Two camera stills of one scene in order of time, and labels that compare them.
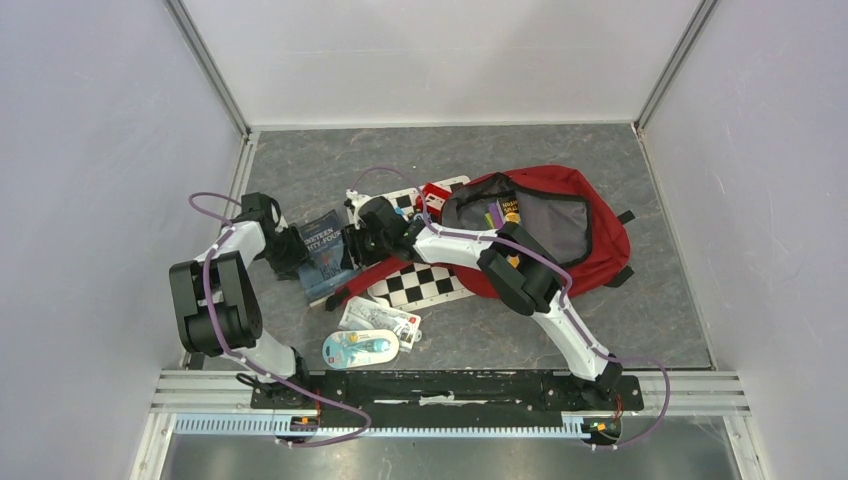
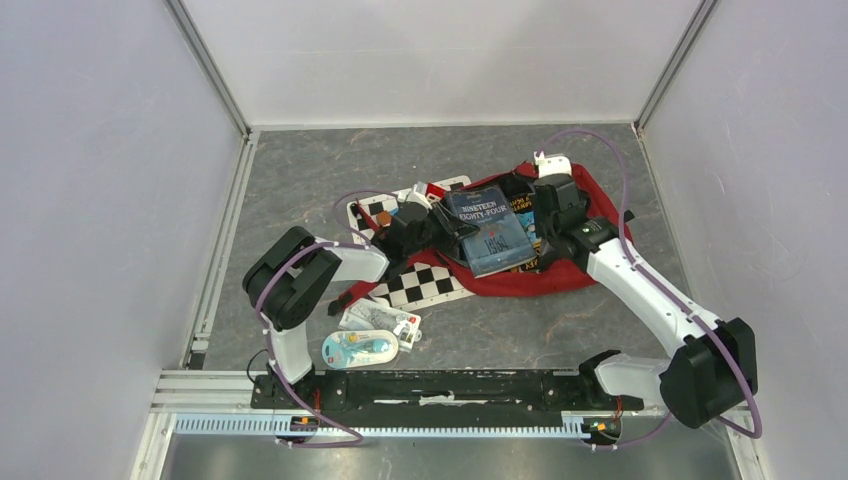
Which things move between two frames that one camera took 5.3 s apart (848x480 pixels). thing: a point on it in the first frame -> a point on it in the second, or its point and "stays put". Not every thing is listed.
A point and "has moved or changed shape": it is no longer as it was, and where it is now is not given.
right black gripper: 352,255 -> 541,230
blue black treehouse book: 509,210 -> 525,206
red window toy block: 434,197 stays put
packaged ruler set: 359,315 stays put
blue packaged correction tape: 351,348 stays put
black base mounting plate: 450,396 stays put
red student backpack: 576,216 has moved or changed shape
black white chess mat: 422,284 stays put
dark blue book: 324,273 has moved or changed shape
